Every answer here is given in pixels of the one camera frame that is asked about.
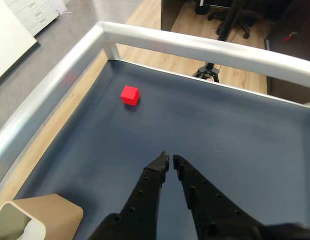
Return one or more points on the white board panel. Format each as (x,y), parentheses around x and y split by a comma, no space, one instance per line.
(7,37)

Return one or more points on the black office chair base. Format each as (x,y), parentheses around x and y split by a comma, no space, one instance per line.
(245,17)

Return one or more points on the dark cabinet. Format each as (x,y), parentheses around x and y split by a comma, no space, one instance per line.
(290,57)

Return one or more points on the white drawer cabinet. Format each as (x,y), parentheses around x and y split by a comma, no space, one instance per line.
(37,15)

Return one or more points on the beige box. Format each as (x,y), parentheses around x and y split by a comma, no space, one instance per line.
(57,210)

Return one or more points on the dark wooden desk panel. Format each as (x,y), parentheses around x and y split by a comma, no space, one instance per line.
(169,12)

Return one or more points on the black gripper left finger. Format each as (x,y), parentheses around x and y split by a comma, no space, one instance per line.
(142,200)

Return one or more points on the red cube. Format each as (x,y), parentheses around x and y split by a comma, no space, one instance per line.
(129,95)

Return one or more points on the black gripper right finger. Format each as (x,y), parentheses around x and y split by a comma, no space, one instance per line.
(214,212)

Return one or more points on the small red tool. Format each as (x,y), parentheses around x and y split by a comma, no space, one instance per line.
(289,37)

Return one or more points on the silver table rail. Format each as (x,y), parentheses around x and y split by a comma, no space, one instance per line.
(169,41)

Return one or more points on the white crumpled tissue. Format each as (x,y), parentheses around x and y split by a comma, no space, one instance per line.
(28,230)

